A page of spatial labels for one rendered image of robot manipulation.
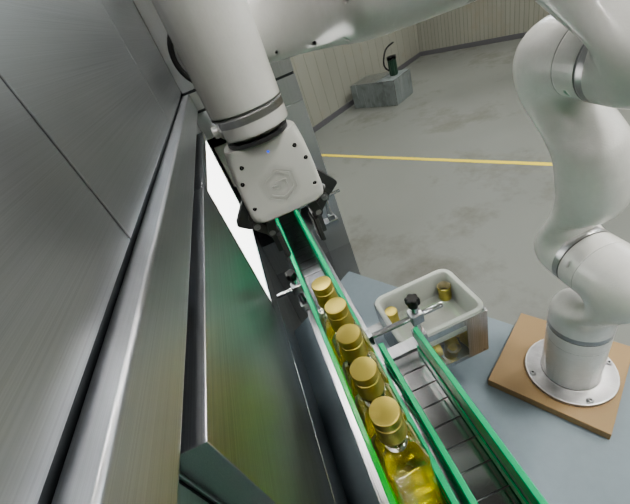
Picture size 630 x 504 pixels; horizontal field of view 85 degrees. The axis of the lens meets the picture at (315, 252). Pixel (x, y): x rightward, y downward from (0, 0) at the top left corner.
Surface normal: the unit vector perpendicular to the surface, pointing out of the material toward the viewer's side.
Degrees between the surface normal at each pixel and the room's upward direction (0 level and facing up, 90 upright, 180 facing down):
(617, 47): 78
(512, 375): 0
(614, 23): 65
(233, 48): 90
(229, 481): 90
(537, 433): 0
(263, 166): 88
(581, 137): 51
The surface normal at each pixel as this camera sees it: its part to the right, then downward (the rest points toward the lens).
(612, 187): -0.05, 0.66
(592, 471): -0.31, -0.76
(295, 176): 0.33, 0.48
